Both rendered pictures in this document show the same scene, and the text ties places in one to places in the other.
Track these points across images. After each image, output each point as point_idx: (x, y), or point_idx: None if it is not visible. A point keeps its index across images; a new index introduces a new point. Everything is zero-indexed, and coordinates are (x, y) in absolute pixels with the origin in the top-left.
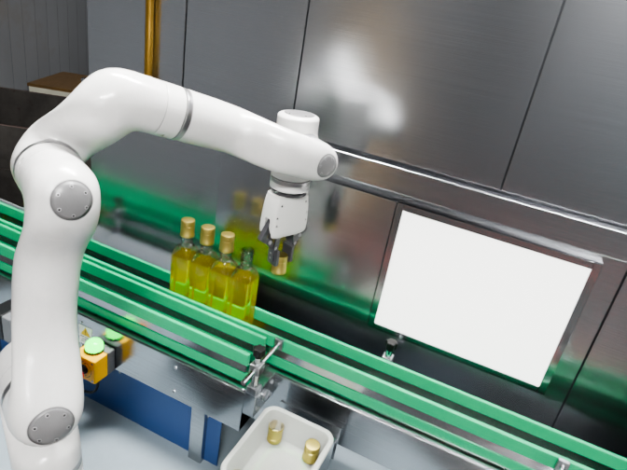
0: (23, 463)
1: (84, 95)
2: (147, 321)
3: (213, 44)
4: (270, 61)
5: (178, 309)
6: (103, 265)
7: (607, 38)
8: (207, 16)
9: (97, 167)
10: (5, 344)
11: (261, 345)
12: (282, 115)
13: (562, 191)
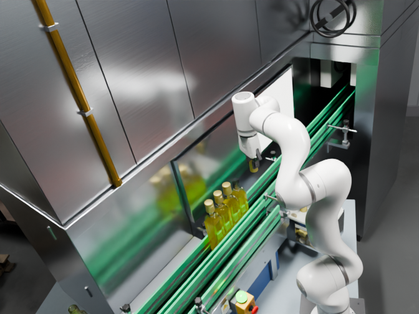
0: (346, 296)
1: (307, 137)
2: (244, 254)
3: (141, 115)
4: (173, 96)
5: (234, 240)
6: (187, 282)
7: None
8: (131, 103)
9: (98, 271)
10: None
11: None
12: (247, 101)
13: (274, 51)
